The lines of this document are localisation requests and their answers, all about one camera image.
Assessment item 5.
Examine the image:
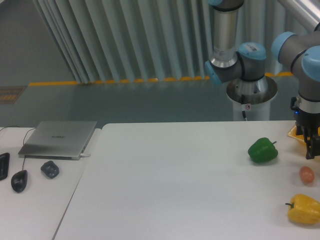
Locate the black pedestal cable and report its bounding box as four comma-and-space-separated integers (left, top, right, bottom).
240, 94, 249, 122

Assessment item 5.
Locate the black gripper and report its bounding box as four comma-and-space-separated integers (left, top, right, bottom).
290, 96, 320, 160

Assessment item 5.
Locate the brown egg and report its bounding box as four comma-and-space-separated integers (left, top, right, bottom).
299, 166, 315, 185

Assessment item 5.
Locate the yellow bell pepper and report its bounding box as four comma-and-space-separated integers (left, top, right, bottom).
285, 194, 320, 225

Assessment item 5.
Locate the grey pleated curtain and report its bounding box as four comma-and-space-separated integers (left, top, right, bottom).
34, 0, 308, 84

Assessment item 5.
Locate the green bell pepper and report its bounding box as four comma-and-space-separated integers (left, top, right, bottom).
247, 137, 278, 164

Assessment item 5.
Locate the yellow plastic basket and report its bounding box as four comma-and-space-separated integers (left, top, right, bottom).
287, 125, 306, 147

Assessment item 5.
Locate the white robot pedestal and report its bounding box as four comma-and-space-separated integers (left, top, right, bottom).
226, 76, 278, 121

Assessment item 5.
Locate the black keyboard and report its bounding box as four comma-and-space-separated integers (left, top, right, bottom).
0, 152, 10, 181

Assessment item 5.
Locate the small black controller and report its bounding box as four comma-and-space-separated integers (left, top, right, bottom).
40, 160, 60, 179

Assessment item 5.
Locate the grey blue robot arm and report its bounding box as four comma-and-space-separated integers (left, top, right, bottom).
205, 0, 320, 159

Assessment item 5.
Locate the black computer mouse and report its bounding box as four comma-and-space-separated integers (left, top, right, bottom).
11, 169, 28, 193

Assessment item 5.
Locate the black mouse cable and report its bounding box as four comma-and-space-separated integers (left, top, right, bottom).
0, 125, 37, 172

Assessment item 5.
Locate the silver laptop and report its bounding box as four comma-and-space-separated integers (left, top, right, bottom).
18, 120, 97, 160

